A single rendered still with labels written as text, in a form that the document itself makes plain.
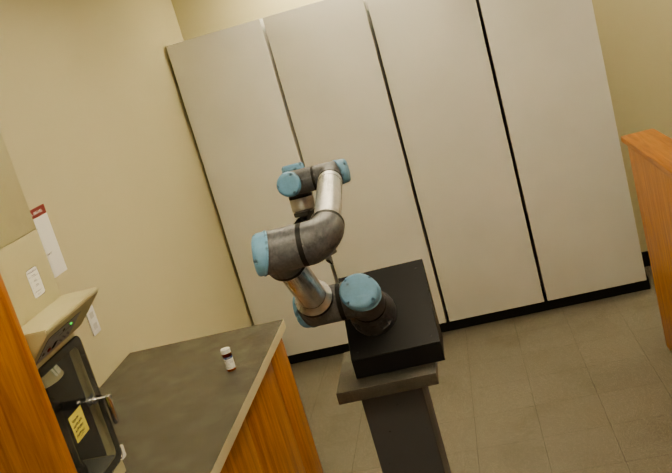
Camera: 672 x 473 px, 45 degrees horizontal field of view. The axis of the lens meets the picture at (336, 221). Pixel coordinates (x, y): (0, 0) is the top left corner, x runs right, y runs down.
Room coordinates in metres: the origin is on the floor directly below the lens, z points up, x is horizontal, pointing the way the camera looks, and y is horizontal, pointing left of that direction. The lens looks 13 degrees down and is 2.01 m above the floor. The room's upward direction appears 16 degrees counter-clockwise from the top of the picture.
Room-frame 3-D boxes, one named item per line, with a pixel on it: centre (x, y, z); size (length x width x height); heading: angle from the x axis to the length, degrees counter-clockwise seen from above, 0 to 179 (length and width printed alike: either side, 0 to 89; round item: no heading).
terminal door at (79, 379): (2.08, 0.83, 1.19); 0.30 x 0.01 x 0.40; 169
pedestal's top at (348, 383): (2.49, -0.03, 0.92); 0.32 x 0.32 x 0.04; 81
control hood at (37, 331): (2.07, 0.78, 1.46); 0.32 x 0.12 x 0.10; 170
